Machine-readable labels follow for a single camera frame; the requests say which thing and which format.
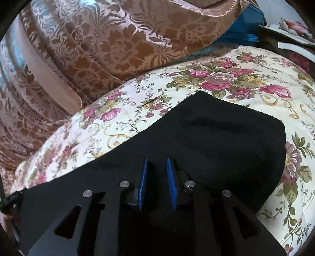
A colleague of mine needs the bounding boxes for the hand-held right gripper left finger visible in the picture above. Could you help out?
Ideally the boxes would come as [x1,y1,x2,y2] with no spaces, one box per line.
[26,158,148,256]

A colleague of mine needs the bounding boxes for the floral blanket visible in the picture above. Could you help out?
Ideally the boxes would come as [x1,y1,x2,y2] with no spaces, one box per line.
[10,45,315,256]

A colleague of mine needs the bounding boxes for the black pants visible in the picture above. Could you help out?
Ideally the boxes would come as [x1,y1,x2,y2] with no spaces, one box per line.
[10,92,287,256]

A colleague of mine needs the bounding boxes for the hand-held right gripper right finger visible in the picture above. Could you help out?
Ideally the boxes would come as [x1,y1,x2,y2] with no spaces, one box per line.
[167,158,288,256]

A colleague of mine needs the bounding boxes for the floral pillow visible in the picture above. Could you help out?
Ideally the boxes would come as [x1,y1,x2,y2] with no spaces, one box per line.
[278,17,314,40]

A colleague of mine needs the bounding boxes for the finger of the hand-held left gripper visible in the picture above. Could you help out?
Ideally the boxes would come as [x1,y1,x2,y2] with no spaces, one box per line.
[0,191,24,213]

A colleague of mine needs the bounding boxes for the blue box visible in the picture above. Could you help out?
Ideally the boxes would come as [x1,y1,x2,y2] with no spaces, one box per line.
[197,5,267,55]

